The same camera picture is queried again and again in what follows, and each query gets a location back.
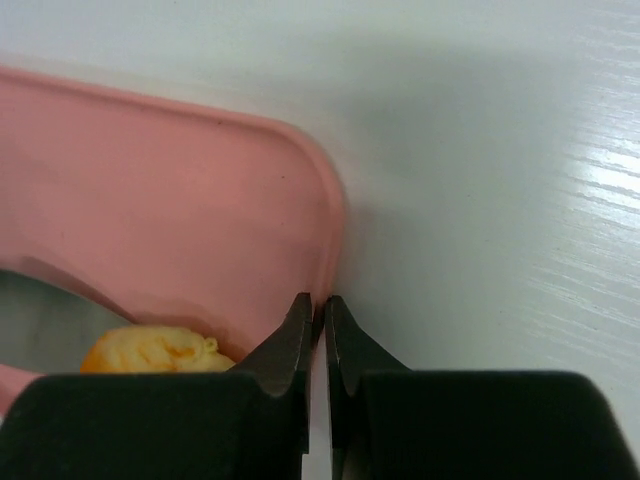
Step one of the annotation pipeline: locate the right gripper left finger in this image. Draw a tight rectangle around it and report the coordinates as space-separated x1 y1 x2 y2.
1 293 313 479

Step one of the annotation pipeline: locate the round bread bun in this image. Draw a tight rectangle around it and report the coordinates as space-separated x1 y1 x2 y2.
80 326 235 374

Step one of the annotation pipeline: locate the pink rectangular tray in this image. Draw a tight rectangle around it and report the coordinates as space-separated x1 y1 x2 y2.
1 67 345 395

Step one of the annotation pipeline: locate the metal cake server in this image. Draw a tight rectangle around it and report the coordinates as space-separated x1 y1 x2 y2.
1 270 131 374

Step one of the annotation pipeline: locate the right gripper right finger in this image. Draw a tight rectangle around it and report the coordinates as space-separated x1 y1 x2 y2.
324 296 639 479

